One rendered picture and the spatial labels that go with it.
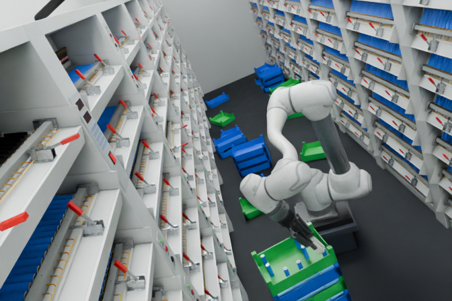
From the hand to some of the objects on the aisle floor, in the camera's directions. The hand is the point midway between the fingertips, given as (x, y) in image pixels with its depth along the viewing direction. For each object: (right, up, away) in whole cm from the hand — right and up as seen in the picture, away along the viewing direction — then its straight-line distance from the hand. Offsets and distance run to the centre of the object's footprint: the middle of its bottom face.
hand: (316, 245), depth 155 cm
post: (-25, -80, -3) cm, 84 cm away
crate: (-9, -10, +135) cm, 136 cm away
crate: (+44, +29, +168) cm, 176 cm away
